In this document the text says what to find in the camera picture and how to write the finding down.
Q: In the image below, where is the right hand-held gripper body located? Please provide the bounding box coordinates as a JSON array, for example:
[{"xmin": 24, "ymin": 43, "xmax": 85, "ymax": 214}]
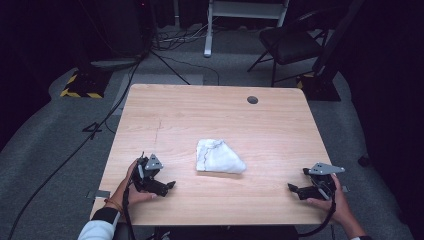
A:
[{"xmin": 302, "ymin": 162, "xmax": 346, "ymax": 201}]

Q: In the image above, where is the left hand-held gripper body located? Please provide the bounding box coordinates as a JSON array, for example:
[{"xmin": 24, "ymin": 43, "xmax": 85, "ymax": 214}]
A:
[{"xmin": 131, "ymin": 152, "xmax": 164, "ymax": 193}]

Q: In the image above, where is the white cloth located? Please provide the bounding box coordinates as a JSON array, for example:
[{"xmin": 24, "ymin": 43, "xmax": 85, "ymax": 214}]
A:
[{"xmin": 195, "ymin": 138, "xmax": 248, "ymax": 175}]

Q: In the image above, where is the person's left hand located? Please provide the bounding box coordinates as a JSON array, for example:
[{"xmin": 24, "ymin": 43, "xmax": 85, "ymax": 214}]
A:
[{"xmin": 106, "ymin": 159, "xmax": 158, "ymax": 214}]

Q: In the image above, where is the person's right hand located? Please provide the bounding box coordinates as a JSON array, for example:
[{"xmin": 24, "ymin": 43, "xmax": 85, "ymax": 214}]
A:
[{"xmin": 307, "ymin": 173, "xmax": 354, "ymax": 224}]

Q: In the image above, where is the orange wristband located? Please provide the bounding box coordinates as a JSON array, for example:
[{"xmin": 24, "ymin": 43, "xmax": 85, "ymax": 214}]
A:
[{"xmin": 103, "ymin": 198, "xmax": 123, "ymax": 212}]

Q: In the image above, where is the person's dark clothing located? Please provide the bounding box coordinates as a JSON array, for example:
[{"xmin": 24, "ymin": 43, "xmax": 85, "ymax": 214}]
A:
[{"xmin": 146, "ymin": 225, "xmax": 300, "ymax": 240}]

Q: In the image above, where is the black folding chair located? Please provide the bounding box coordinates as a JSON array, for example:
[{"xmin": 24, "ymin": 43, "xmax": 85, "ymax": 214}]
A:
[{"xmin": 247, "ymin": 9, "xmax": 332, "ymax": 88}]

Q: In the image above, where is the black equipment stand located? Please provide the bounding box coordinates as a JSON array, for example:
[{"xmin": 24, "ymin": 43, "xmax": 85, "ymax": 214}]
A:
[{"xmin": 79, "ymin": 0, "xmax": 158, "ymax": 71}]

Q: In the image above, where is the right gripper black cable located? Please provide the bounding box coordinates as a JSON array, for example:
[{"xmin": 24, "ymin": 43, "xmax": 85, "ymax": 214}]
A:
[{"xmin": 298, "ymin": 196, "xmax": 338, "ymax": 238}]

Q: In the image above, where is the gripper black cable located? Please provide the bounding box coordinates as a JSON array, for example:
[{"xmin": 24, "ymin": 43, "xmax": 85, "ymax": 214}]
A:
[
  {"xmin": 298, "ymin": 196, "xmax": 338, "ymax": 238},
  {"xmin": 121, "ymin": 186, "xmax": 138, "ymax": 240}
]

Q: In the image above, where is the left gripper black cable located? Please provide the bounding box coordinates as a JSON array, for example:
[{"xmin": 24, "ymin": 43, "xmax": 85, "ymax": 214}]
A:
[{"xmin": 121, "ymin": 186, "xmax": 138, "ymax": 240}]

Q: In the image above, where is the long black floor cable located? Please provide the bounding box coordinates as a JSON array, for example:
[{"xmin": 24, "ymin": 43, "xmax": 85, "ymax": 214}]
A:
[{"xmin": 7, "ymin": 54, "xmax": 148, "ymax": 240}]

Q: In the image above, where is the black yellow striped base plate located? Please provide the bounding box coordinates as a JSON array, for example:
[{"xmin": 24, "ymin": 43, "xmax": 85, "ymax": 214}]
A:
[
  {"xmin": 59, "ymin": 68, "xmax": 113, "ymax": 99},
  {"xmin": 295, "ymin": 72, "xmax": 342, "ymax": 102}
]

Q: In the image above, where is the thin black floor cable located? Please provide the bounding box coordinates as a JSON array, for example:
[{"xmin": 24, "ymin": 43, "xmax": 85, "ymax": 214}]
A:
[{"xmin": 159, "ymin": 54, "xmax": 221, "ymax": 86}]

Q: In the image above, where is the bundle of floor cables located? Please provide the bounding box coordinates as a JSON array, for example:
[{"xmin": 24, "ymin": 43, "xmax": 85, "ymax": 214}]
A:
[{"xmin": 154, "ymin": 23, "xmax": 218, "ymax": 52}]

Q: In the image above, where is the black slanted post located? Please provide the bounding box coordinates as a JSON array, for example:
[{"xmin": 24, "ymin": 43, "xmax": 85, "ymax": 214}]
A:
[{"xmin": 313, "ymin": 0, "xmax": 366, "ymax": 76}]

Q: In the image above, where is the white desk frame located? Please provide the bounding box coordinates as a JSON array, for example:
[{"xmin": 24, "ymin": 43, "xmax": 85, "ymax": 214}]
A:
[{"xmin": 203, "ymin": 0, "xmax": 290, "ymax": 58}]

